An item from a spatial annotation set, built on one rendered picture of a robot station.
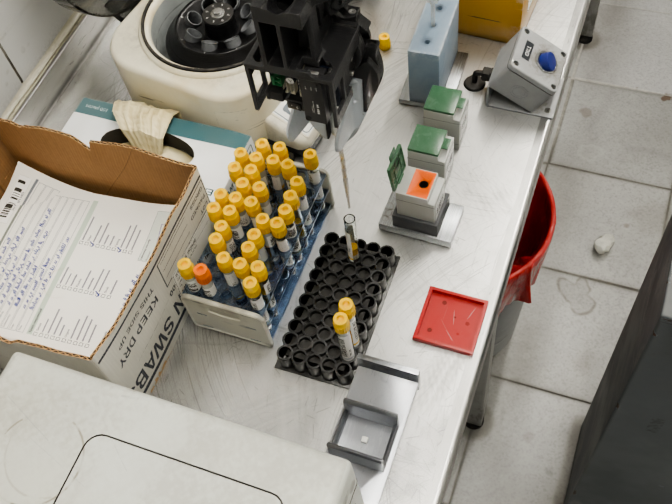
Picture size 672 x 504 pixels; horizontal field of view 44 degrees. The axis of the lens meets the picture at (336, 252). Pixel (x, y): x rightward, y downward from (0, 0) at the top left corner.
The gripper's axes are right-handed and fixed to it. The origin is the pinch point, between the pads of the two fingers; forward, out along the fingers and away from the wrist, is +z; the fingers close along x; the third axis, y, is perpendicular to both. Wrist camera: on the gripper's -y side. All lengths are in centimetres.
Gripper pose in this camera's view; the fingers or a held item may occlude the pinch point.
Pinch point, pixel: (337, 123)
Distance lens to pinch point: 76.4
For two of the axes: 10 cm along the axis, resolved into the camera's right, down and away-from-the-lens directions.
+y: -3.4, 8.2, -4.7
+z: 0.9, 5.2, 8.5
